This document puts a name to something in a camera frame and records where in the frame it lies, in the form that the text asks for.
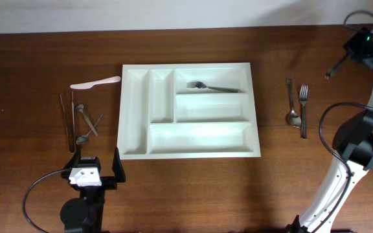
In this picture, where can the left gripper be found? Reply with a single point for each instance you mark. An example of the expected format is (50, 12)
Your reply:
(110, 181)

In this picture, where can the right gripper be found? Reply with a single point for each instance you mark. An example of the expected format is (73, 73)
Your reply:
(351, 44)

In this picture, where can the metal fork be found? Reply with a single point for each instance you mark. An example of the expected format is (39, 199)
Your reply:
(303, 98)
(201, 85)

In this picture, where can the long metal tongs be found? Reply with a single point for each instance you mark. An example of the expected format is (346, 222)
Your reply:
(69, 134)

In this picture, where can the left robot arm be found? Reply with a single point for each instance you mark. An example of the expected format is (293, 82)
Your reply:
(85, 213)

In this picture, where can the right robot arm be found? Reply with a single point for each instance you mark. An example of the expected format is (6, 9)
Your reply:
(352, 149)

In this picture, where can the small metal spoon lower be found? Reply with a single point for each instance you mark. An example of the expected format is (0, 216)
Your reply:
(85, 138)

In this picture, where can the small metal spoon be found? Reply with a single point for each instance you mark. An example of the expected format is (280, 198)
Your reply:
(80, 109)
(85, 138)

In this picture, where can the small metal spoon upper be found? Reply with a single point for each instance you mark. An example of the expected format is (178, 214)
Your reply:
(80, 109)

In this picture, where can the white plastic knife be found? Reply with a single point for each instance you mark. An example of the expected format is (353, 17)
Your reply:
(88, 85)

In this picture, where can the white cutlery tray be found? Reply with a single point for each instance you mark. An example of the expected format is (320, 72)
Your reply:
(160, 118)

